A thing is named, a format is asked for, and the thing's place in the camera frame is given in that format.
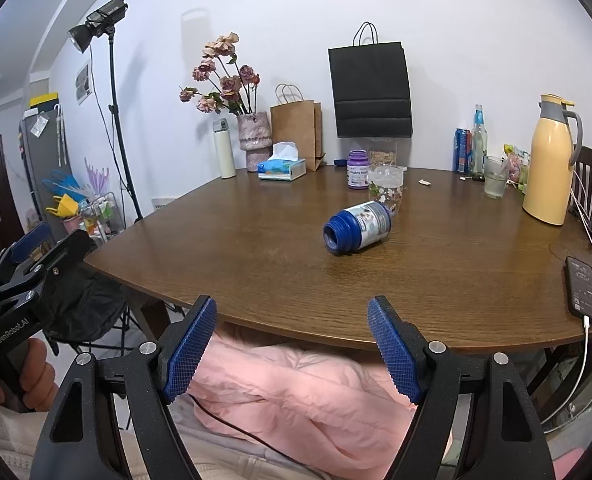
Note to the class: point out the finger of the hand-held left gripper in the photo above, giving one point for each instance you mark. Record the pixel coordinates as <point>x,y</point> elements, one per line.
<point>28,242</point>
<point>68,252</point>

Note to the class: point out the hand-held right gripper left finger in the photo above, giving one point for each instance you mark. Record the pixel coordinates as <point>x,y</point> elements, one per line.
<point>191,345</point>

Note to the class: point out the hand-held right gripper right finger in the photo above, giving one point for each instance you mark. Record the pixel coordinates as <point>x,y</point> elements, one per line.
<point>393,350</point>

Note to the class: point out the person's left forearm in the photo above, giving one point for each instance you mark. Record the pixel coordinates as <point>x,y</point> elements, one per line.
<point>6,440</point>

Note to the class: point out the floral clear glass cup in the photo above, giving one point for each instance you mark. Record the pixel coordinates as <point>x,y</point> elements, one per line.
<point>386,192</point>

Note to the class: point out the person's left hand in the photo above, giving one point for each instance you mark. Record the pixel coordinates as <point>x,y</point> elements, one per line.
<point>36,367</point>

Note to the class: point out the white storage cart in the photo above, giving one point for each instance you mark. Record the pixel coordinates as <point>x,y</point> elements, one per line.
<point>103,215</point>

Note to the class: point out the blue and yellow hangers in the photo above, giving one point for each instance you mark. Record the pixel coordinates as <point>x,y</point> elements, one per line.
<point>63,200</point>

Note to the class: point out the grey refrigerator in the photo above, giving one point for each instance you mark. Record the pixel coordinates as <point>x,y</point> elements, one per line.
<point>43,170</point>

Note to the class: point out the purple hanger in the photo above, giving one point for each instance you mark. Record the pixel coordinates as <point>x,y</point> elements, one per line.
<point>97,177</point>

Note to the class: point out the pink quilted jacket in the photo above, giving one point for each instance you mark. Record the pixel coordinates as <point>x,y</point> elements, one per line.
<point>301,385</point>

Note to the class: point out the yellow box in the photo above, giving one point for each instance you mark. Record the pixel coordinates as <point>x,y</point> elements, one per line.
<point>43,99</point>

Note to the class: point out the purple jar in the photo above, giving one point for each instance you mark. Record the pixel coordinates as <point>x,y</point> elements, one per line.
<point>357,170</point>

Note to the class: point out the white thermos bottle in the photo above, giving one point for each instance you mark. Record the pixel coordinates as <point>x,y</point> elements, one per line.
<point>224,150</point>

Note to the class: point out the clear snack container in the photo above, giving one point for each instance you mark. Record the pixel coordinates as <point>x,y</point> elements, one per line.
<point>383,152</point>

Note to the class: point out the black power bank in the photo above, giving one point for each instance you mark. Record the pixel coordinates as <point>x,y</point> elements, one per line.
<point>582,290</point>

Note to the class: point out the clear drinking glass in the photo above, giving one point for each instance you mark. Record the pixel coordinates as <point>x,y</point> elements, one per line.
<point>496,180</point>

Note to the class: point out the blue tissue box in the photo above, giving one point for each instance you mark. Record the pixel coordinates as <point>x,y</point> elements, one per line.
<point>281,167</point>

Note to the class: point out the blue soda can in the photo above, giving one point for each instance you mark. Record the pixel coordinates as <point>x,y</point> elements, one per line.
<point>462,152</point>

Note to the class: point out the clear glass bottle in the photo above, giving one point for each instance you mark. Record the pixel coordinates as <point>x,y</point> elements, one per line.
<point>478,150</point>

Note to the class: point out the snack packets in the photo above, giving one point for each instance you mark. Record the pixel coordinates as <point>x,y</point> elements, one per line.
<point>518,170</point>

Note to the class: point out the pink textured vase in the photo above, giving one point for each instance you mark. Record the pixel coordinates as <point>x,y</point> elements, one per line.
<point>254,135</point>

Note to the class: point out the dried pink flowers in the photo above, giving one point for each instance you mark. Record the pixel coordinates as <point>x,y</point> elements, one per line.
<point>226,85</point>

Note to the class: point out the black studio light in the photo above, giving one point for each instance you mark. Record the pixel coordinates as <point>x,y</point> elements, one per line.
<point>98,20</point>

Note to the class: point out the yellow thermos jug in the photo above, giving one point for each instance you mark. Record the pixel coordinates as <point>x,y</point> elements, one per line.
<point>548,170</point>

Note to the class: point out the brown paper bag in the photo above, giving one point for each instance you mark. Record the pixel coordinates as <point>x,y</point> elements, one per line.
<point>296,130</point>

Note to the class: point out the black paper bag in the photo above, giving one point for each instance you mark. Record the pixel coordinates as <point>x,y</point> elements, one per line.
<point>371,90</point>

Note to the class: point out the white wall panel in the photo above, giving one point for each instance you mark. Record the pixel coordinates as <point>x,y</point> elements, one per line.
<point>83,84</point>

